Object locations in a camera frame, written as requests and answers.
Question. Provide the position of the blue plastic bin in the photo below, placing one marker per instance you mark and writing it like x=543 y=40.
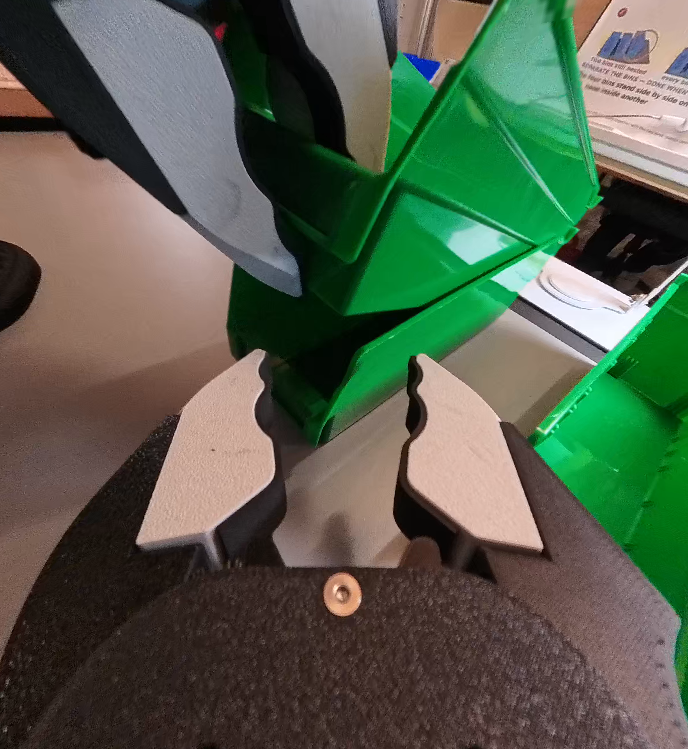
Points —
x=423 y=63

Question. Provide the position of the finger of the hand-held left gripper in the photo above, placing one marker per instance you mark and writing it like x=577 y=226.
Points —
x=168 y=117
x=355 y=70

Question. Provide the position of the wooden-edged side table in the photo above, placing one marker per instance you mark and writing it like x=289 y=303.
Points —
x=4 y=102

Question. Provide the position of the grey tape strip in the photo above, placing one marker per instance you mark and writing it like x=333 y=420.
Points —
x=554 y=327

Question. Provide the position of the white display stand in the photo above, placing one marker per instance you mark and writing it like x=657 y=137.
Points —
x=584 y=286

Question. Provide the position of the green plastic bin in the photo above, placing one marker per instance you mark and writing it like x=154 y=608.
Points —
x=642 y=456
x=426 y=339
x=484 y=134

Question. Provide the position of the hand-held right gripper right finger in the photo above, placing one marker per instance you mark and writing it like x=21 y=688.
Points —
x=472 y=468

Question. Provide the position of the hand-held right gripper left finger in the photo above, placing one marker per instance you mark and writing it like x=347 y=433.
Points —
x=209 y=468

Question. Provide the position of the light grey desk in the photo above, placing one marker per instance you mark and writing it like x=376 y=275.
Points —
x=86 y=380

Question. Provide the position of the printed instruction sheet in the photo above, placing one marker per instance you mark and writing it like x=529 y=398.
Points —
x=660 y=93

